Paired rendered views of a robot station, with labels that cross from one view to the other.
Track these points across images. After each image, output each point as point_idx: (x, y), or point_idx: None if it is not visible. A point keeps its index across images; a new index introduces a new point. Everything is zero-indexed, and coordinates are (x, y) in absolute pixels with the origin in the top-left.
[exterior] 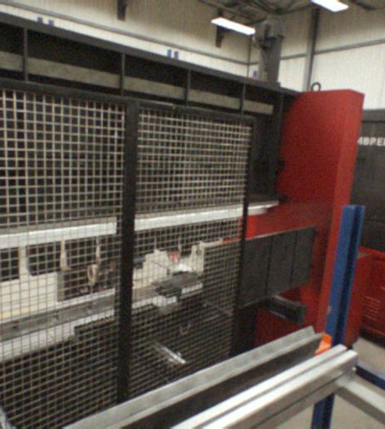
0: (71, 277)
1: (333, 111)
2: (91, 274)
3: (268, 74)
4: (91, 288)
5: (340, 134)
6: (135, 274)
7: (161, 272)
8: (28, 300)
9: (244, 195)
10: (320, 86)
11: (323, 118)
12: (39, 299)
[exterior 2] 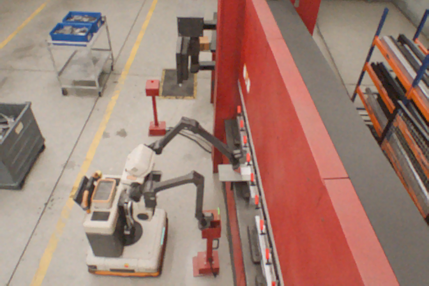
0: (117, 232)
1: (309, 1)
2: (143, 218)
3: None
4: (129, 223)
5: (314, 19)
6: (52, 159)
7: (70, 140)
8: (9, 274)
9: (380, 143)
10: None
11: (301, 7)
12: (18, 263)
